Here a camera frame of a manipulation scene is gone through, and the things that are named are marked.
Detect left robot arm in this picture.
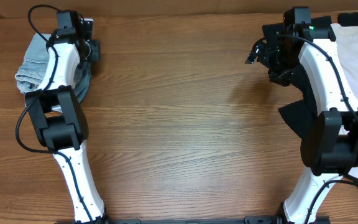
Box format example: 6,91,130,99
22,9,109,223

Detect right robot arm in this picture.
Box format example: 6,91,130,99
245,6,358,224

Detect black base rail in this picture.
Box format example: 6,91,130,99
93,215,287,224

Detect light blue denim shorts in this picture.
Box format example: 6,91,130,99
15,34,91,103

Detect black t-shirt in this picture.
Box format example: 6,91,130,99
261,11,358,194

